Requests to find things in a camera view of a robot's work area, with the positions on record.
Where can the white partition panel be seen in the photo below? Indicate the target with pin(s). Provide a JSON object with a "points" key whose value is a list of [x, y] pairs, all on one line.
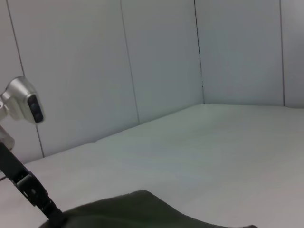
{"points": [[294, 52], [9, 47], [242, 52], [76, 71], [166, 59]]}

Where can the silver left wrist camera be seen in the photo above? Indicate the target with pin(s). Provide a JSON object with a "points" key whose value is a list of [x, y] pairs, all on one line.
{"points": [[21, 99]]}

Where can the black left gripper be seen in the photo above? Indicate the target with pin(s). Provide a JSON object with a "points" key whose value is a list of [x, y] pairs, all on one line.
{"points": [[12, 166]]}

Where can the dark green t-shirt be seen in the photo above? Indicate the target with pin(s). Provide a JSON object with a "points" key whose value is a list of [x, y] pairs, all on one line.
{"points": [[142, 211]]}

